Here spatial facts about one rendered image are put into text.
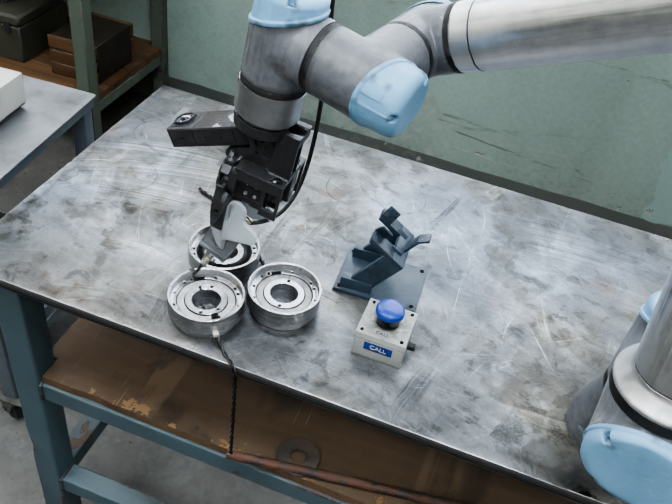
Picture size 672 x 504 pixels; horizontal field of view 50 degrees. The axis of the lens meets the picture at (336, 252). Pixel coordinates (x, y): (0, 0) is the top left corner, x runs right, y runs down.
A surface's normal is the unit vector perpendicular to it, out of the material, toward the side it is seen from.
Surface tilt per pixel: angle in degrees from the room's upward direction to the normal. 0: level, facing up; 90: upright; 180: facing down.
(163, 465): 0
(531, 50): 108
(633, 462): 98
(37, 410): 90
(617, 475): 98
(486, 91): 90
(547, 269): 0
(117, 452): 0
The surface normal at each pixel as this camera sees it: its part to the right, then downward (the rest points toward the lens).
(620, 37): -0.43, 0.74
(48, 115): 0.13, -0.75
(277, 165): -0.36, 0.59
